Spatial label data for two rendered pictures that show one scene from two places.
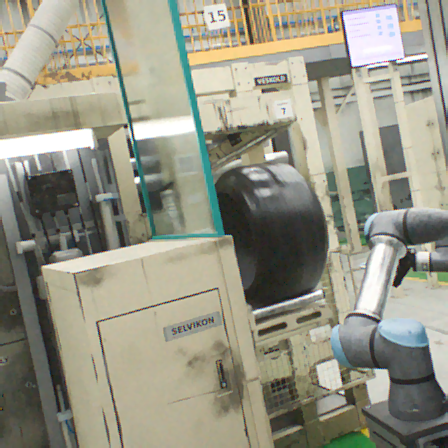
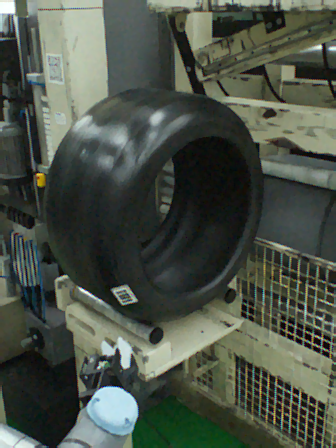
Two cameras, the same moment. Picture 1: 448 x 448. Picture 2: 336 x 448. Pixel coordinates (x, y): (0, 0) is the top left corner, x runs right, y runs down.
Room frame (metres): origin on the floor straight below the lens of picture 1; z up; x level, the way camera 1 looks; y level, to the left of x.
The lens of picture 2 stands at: (2.06, -1.45, 1.67)
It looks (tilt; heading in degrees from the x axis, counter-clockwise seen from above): 22 degrees down; 72
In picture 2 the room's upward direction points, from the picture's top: 2 degrees counter-clockwise
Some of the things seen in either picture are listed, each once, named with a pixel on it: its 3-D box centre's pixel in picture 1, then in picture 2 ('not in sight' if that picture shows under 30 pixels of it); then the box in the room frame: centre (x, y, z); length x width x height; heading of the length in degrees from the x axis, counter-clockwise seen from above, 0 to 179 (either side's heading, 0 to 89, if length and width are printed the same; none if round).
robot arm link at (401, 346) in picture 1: (403, 346); not in sight; (1.56, -0.38, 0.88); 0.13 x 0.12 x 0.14; 48
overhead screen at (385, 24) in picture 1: (372, 36); not in sight; (6.01, -1.74, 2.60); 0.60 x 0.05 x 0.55; 105
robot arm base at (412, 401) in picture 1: (414, 389); not in sight; (1.56, -0.39, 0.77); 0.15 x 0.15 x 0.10
